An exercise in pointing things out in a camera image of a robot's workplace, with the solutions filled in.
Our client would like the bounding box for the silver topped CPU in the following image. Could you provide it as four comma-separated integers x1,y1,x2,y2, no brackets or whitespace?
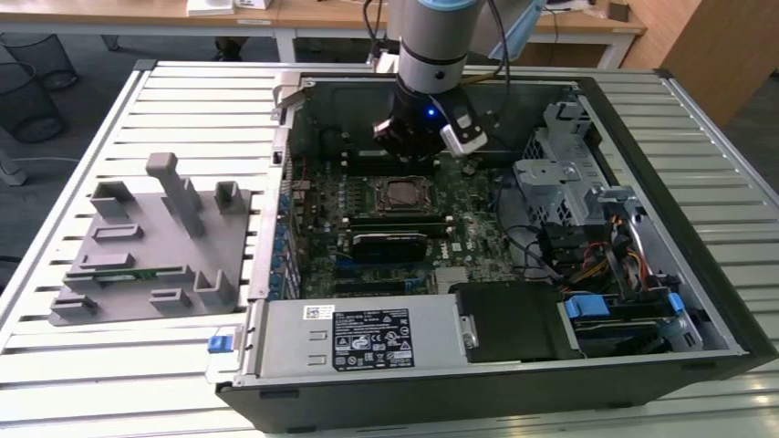
386,182,428,209

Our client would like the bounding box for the CPU socket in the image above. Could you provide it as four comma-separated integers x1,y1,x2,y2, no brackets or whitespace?
364,174,444,219

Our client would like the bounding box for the metal disk bay cage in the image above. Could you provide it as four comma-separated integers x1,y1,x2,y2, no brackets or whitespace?
509,99,616,229

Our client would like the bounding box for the black cable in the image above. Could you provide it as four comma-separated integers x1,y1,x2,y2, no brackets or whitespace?
492,168,549,275

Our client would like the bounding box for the wooden cabinet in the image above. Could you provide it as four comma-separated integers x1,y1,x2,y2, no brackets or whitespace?
618,0,779,131

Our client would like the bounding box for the grey parts rack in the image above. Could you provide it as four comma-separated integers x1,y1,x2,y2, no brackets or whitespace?
47,152,257,328

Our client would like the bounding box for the metal socket cover frame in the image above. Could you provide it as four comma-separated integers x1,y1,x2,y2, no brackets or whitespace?
370,175,438,215

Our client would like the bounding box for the yellow wire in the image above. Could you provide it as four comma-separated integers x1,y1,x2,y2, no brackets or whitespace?
568,262,609,287

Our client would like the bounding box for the small silver heat sink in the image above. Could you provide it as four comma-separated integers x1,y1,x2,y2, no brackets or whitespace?
434,267,480,287

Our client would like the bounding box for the green motherboard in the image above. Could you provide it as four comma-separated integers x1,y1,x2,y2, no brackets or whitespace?
285,152,530,300

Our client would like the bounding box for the blue disk carrier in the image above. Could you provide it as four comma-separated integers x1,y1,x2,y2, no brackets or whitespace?
562,294,610,329

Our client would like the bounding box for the black PC case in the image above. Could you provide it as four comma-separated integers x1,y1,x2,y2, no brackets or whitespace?
205,68,779,434

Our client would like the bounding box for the green RAM stick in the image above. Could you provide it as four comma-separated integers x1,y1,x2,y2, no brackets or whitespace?
96,268,165,282

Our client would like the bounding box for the black mesh waste bin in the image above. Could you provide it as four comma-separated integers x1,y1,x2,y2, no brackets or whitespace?
0,61,66,145
2,34,80,91

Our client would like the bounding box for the silver power supply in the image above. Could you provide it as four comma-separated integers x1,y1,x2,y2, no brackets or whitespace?
233,294,469,387

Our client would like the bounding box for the black plastic air shroud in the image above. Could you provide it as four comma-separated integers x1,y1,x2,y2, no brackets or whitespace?
452,281,564,364

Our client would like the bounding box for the black graphics card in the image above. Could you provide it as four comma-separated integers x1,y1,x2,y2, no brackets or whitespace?
349,231,429,265

